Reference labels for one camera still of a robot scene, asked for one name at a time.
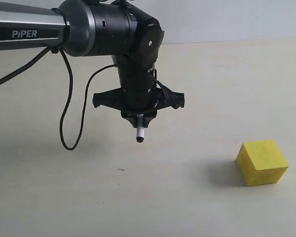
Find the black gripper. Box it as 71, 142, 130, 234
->
92, 85, 185, 128

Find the black and white marker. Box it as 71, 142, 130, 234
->
136, 115, 145, 143

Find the yellow foam cube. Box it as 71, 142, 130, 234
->
236, 140, 289, 187

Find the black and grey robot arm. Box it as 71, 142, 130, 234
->
0, 0, 185, 126

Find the black thin cable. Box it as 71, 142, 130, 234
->
59, 48, 119, 151

